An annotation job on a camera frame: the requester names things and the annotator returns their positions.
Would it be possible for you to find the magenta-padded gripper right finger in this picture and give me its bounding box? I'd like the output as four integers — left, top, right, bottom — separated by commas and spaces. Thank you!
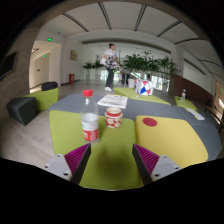
131, 143, 183, 186

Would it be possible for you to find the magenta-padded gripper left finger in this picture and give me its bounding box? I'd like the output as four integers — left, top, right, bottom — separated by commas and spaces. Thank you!
43, 143, 92, 186

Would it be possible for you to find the clear red-capped water bottle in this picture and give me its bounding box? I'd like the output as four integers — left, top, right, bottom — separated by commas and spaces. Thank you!
80, 89, 100, 145

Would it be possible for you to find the small clear water bottle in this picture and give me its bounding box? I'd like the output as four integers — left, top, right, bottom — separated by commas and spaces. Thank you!
180, 88, 187, 103

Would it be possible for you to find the flat round red coaster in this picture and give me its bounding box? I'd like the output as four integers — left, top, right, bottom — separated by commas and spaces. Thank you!
142, 117, 158, 128

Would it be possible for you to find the red and white mug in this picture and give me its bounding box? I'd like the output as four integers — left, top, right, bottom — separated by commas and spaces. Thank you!
104, 107, 124, 129

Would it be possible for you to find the white and yellow leaflet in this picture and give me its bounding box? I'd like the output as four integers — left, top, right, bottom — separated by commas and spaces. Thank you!
184, 107, 206, 121

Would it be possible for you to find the green cube seat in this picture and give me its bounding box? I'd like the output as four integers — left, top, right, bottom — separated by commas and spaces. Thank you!
23, 87, 60, 113

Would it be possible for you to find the printed magazine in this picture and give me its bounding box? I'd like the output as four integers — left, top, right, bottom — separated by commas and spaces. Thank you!
96, 93, 129, 110

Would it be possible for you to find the red white blue patterned box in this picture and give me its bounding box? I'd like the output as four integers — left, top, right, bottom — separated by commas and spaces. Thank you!
134, 79, 155, 97

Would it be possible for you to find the dark grey cube seat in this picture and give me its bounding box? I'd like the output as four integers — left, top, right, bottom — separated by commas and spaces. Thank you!
5, 96, 38, 127

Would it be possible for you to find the black bag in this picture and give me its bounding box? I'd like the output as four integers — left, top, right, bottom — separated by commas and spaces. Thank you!
41, 81, 59, 92

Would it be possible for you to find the row of potted plants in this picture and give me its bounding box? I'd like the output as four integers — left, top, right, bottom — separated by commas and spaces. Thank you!
82, 50, 180, 89

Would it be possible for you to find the person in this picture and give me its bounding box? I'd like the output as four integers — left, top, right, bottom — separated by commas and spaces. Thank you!
101, 43, 122, 93

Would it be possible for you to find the framed wall picture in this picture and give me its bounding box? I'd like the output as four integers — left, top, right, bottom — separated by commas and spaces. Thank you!
69, 49, 79, 62

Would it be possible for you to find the black wall screen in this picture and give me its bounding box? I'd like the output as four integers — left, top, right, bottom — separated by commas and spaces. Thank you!
0, 50, 19, 81

